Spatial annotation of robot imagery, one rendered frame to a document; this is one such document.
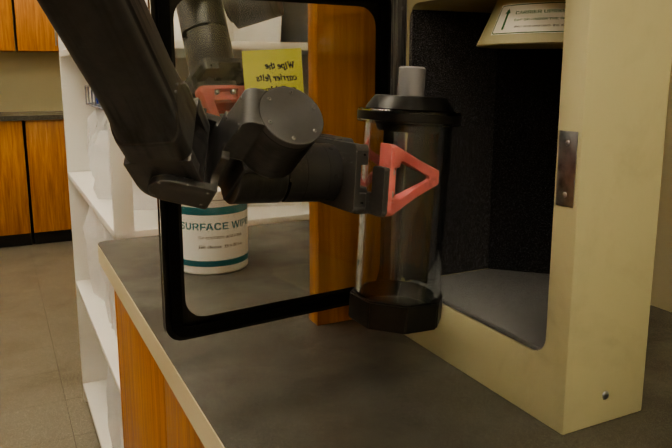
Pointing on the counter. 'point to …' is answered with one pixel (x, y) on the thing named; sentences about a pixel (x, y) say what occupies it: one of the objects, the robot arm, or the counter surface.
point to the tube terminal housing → (582, 39)
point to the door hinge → (398, 36)
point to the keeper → (568, 140)
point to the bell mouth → (526, 21)
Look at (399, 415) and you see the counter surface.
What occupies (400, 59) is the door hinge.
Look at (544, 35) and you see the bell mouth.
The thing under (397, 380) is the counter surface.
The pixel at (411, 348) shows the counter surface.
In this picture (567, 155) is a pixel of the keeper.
